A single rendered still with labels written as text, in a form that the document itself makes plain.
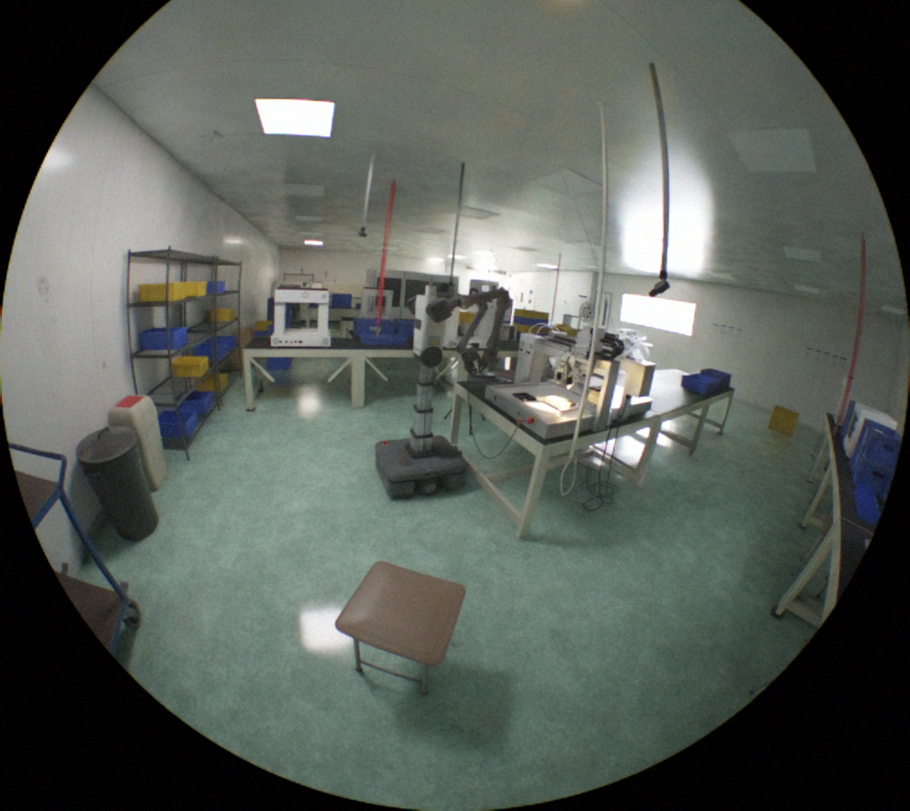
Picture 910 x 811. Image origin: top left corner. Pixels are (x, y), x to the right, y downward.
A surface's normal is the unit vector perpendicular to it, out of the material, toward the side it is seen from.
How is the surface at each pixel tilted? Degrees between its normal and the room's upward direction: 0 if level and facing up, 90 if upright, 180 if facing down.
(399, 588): 2
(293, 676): 0
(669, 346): 90
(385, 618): 2
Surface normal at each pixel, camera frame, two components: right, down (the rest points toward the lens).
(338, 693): 0.10, -0.97
